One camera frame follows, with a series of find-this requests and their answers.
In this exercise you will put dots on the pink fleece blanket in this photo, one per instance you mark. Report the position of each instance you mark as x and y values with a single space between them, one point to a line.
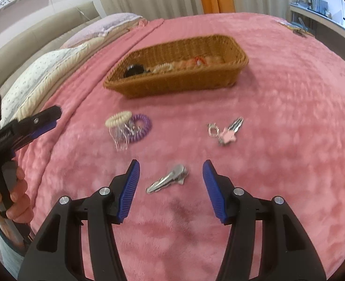
277 108

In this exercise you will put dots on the lilac pillow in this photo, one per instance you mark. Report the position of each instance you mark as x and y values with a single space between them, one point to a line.
102 26

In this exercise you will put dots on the silver metal hair clip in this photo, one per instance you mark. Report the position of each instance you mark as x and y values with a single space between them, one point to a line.
166 179

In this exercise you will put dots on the person's grey clothing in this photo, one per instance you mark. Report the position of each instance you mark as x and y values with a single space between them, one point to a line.
11 248

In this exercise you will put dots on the brown wicker basket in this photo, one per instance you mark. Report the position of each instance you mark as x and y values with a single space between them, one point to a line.
175 85

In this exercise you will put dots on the grey wall shelf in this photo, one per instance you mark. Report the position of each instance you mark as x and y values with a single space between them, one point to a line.
336 26

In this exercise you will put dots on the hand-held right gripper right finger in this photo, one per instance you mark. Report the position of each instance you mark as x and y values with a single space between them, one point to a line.
213 191

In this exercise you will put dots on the pink star hair clip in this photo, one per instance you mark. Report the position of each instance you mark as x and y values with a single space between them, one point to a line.
228 136

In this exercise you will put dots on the white floral pillow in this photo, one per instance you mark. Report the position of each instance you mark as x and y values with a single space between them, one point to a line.
40 73

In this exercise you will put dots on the items on shelf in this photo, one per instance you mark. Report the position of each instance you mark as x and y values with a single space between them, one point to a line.
317 3

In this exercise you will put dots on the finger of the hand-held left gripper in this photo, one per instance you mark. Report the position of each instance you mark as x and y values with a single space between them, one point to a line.
40 123

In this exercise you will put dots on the person's left hand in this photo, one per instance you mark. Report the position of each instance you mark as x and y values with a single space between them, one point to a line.
19 199

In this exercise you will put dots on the beige padded headboard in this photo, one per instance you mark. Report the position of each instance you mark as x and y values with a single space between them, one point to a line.
20 35

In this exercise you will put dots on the clear plastic hair claw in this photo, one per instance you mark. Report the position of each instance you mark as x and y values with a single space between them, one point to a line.
122 136

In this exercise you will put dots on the peach fluffy scrunchie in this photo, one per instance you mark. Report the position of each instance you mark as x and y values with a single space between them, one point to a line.
184 63

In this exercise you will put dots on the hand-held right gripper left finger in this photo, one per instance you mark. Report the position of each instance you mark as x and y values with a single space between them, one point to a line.
128 191

